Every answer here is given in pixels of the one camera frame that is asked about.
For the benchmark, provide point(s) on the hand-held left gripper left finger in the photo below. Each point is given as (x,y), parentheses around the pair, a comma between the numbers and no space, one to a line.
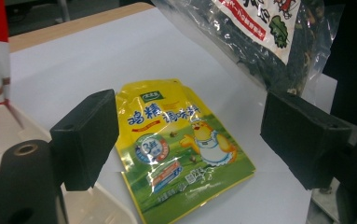
(86,140)

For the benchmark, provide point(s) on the yellow green seasoning pouch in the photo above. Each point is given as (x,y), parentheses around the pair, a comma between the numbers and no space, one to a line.
(167,124)

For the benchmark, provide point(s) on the clear bag of dried seaweed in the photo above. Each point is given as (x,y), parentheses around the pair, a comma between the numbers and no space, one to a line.
(260,57)

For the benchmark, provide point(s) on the metal stand leg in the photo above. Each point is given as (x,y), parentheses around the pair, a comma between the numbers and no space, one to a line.
(63,9)

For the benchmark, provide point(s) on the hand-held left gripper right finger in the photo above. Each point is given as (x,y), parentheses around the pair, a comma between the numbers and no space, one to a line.
(300,140)

